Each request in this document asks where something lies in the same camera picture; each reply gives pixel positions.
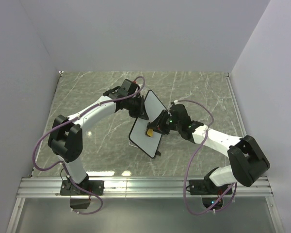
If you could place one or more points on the yellow bone-shaped eraser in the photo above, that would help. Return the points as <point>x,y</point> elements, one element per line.
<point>150,132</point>

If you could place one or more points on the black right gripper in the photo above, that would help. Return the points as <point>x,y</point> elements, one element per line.
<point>157,125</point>

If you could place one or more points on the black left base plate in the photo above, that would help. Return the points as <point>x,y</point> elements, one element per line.
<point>68,189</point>

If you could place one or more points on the aluminium right edge rail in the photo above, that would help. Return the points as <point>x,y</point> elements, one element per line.
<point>238,114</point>

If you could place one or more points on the small whiteboard with black frame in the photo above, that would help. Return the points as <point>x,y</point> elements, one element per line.
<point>137,136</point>

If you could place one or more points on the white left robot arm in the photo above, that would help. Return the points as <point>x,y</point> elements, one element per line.
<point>66,136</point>

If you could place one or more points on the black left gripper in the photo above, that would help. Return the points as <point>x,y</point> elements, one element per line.
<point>142,113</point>

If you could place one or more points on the aluminium mounting rail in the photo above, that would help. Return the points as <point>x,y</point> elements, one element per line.
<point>130,187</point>

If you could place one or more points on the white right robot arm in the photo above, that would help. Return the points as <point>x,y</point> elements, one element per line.
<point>247,162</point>

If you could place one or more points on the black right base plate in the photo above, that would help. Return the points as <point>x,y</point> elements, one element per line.
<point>196,188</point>

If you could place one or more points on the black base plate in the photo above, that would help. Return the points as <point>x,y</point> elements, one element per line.
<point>68,189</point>
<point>196,188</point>

